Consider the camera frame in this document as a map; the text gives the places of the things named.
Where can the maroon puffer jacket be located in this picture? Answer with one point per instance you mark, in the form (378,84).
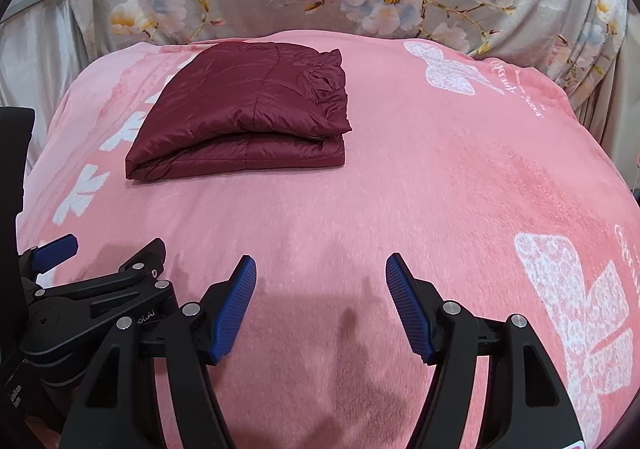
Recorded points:
(242,106)

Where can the pink plush blanket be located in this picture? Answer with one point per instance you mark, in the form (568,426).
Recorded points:
(476,172)

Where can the silver satin curtain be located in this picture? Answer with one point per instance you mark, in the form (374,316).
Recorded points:
(42,52)

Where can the grey metal rail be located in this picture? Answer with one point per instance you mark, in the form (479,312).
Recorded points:
(18,8)

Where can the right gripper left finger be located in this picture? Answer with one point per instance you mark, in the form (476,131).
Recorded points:
(118,402)

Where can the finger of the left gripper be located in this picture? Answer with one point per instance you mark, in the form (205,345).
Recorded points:
(39,260)
(146,263)

